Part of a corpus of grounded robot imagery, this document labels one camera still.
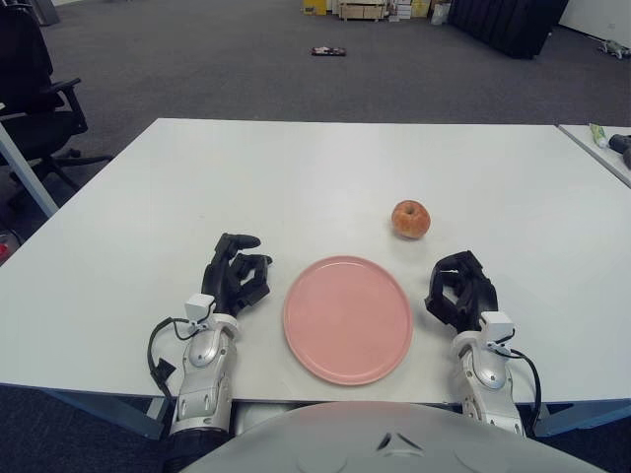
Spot red object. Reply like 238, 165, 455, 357
0, 231, 21, 262

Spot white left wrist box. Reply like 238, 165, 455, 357
184, 293, 216, 329

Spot green white tube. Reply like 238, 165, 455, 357
589, 122, 612, 148

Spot white side table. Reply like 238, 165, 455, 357
556, 123, 631, 188

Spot grey robot torso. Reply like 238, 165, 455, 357
179, 399, 612, 473

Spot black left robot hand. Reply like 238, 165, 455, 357
200, 233, 274, 316

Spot stacked white cardboard boxes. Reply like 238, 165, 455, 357
388, 0, 433, 22

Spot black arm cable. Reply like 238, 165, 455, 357
147, 317, 198, 400
497, 344, 543, 420

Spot black curtain partition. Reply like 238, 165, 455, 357
446, 0, 571, 60

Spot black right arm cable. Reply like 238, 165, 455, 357
497, 344, 543, 420

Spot black office chair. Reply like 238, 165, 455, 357
0, 4, 114, 208

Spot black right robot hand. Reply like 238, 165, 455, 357
424, 250, 499, 335

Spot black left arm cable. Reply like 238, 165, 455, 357
147, 317, 198, 400

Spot red yellow apple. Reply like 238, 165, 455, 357
391, 199, 433, 241

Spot pink round plate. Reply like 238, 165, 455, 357
282, 254, 414, 386

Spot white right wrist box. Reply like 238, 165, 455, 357
480, 310, 515, 346

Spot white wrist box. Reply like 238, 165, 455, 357
480, 310, 515, 346
184, 293, 216, 329

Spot blue grey table frame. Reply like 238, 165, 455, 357
43, 386, 631, 439

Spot grey toy robot dog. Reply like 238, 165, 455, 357
597, 39, 630, 59

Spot wooden crate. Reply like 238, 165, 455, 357
337, 0, 390, 22

